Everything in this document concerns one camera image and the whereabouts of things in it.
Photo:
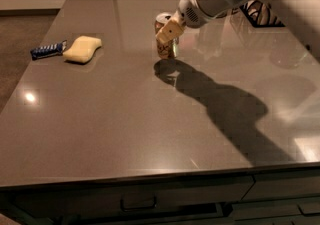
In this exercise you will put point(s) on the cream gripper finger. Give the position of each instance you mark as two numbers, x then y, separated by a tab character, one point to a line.
173	26

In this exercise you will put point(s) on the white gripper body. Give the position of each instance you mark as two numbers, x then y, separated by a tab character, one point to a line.
190	9

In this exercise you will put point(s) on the orange soda can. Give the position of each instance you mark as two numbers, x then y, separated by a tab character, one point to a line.
168	50

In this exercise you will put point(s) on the yellow sponge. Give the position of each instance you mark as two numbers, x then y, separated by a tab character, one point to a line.
82	49

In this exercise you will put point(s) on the blue striped snack bar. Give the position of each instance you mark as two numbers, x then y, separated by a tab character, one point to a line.
46	51

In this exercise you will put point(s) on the black wire basket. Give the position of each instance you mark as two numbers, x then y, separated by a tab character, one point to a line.
259	15

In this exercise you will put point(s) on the drawer handle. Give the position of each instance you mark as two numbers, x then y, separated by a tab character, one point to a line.
137	202

